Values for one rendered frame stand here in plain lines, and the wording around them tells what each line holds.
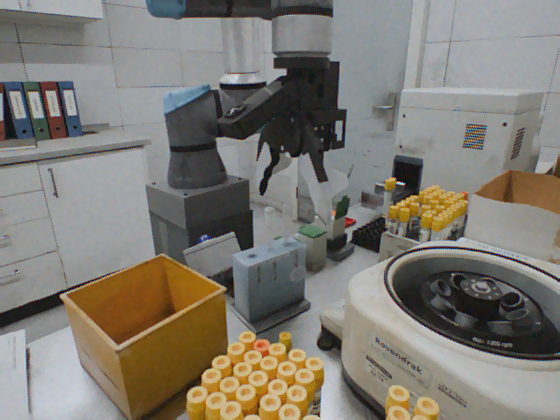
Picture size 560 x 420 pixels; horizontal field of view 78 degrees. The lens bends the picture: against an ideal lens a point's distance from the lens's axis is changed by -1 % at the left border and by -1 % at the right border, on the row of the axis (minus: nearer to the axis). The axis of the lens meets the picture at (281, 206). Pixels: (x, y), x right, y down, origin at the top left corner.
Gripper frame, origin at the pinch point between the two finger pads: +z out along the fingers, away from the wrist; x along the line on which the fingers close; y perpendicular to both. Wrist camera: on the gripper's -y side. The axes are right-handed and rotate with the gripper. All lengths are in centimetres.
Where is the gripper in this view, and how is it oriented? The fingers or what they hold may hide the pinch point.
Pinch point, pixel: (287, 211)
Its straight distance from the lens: 49.9
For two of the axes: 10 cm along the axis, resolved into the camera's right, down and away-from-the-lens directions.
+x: -6.0, -2.8, 7.5
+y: 8.0, -2.1, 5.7
